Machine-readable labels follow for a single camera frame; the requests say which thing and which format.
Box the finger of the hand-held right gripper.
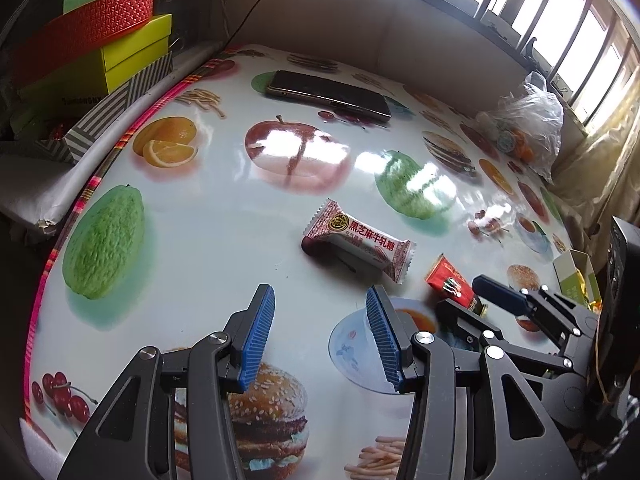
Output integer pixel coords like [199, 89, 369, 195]
[435, 300, 571, 376]
[472, 275, 601, 361]

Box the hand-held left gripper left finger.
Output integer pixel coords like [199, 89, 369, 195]
[57, 283, 277, 480]

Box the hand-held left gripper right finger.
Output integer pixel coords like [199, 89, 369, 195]
[365, 285, 583, 480]

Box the red and black candy packet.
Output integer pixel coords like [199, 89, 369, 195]
[425, 253, 488, 318]

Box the green and white cardboard box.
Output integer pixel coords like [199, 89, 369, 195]
[552, 249, 608, 311]

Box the white and maroon candy packet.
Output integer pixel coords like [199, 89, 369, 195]
[301, 198, 417, 286]

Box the beige curtain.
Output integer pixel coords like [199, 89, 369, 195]
[545, 40, 640, 261]

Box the clear plastic bag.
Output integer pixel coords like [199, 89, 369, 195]
[475, 72, 566, 183]

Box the black smartphone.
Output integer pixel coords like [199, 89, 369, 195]
[265, 70, 392, 122]

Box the window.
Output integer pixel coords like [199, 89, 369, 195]
[350, 0, 640, 126]

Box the yellow-green box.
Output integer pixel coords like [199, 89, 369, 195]
[20, 14, 173, 111]

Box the black cable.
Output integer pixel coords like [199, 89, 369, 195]
[220, 0, 301, 53]

